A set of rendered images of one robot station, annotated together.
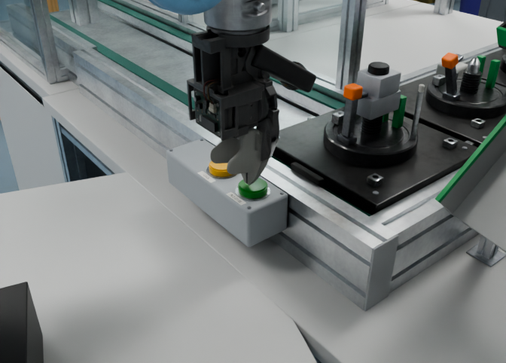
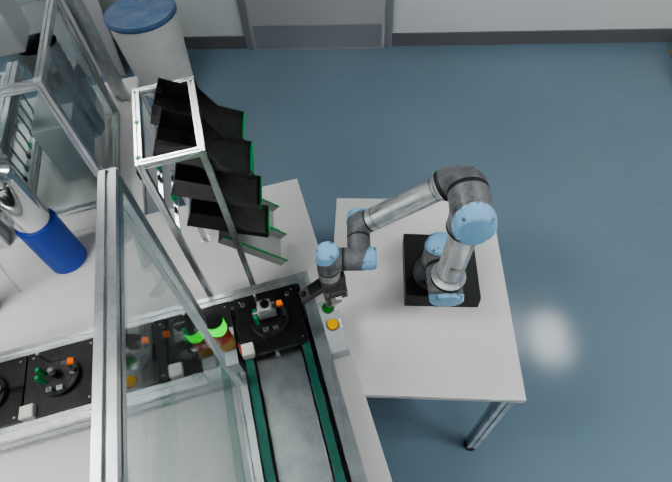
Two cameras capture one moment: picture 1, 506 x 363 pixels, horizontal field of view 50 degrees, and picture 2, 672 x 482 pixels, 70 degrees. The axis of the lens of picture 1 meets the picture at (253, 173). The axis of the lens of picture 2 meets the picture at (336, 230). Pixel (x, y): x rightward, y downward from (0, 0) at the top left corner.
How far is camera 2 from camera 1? 184 cm
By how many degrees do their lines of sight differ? 92
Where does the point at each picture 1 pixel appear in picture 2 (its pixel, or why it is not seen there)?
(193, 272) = (353, 316)
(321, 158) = (294, 314)
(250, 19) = not seen: hidden behind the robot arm
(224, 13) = not seen: hidden behind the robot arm
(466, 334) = (288, 267)
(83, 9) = not seen: outside the picture
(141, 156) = (354, 407)
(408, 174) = (272, 295)
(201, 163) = (339, 332)
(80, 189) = (387, 386)
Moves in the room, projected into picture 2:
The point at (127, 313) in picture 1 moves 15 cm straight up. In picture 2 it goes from (378, 306) to (379, 287)
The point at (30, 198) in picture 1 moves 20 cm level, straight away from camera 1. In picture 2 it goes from (410, 386) to (420, 447)
